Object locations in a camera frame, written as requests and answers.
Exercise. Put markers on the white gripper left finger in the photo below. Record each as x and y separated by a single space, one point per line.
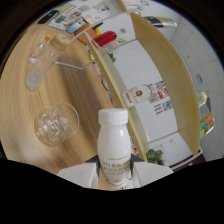
81 175

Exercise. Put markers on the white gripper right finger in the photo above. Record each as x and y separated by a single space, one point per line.
150 172

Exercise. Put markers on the white milk bottle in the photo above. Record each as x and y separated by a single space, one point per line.
114 146

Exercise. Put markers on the large clear bottle wooden cap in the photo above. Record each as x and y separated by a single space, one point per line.
45 63

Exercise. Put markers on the clear glass cup with ice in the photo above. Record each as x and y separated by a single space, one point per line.
53 125

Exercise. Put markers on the blue and white cup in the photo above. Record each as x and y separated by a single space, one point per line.
74 27

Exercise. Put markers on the clear bottle with green cap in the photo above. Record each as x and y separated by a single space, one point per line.
203 98

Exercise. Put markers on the green potted plant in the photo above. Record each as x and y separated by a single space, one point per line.
112 57

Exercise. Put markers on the red liquid glass bottle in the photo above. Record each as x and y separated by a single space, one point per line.
105 39

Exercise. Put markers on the white scale tray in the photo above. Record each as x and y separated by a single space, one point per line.
61 20

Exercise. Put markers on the black bag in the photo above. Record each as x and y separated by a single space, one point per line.
47 16

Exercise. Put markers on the white frame wooden shelf rack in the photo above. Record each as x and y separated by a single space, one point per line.
160 66

